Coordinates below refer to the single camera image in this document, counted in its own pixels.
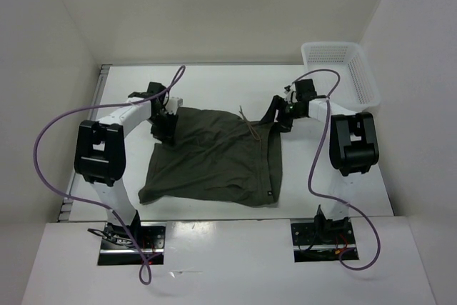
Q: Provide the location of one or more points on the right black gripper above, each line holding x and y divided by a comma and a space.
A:
278, 102

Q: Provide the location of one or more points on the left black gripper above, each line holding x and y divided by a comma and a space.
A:
166, 135

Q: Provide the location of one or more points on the olive green shorts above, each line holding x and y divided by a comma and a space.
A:
217, 156

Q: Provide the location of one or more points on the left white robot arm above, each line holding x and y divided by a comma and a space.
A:
101, 153

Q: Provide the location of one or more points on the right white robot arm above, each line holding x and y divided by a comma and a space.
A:
351, 136

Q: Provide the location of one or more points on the white plastic basket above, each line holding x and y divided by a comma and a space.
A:
344, 69

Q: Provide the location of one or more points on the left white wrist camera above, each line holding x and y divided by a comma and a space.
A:
173, 104

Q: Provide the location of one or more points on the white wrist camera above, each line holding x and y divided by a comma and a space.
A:
290, 94
173, 104

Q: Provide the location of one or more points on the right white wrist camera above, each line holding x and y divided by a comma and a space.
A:
290, 94

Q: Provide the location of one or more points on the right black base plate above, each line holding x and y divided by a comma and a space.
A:
315, 244

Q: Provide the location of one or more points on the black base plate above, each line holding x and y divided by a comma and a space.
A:
118, 250
315, 244

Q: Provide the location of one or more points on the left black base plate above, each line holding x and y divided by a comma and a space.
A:
118, 250

